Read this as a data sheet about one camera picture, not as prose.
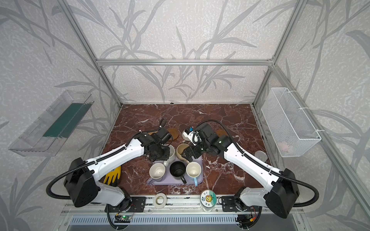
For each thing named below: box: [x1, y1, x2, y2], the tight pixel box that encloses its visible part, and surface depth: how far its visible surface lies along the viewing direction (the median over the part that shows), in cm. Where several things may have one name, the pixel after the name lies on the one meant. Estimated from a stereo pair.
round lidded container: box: [199, 189, 217, 213], surface depth 70 cm
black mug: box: [169, 161, 187, 184], surface depth 80 cm
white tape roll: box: [152, 192, 168, 209], surface depth 76 cm
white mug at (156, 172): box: [146, 162, 166, 185], surface depth 81 cm
